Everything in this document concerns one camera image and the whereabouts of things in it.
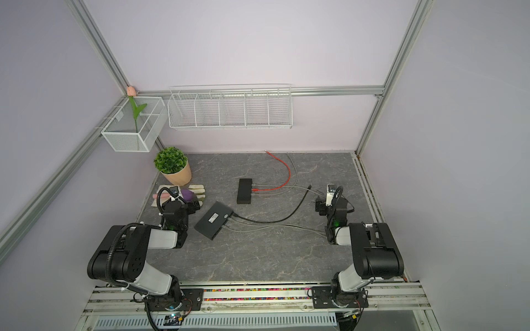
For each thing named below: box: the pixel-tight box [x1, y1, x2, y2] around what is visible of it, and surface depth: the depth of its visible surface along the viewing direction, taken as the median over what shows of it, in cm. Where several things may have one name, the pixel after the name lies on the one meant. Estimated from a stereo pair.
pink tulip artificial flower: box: [126, 86, 147, 134], surface depth 92 cm
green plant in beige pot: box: [153, 146, 192, 187], surface depth 101 cm
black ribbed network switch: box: [236, 178, 253, 205], surface depth 105 cm
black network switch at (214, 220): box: [193, 201, 234, 241], surface depth 94 cm
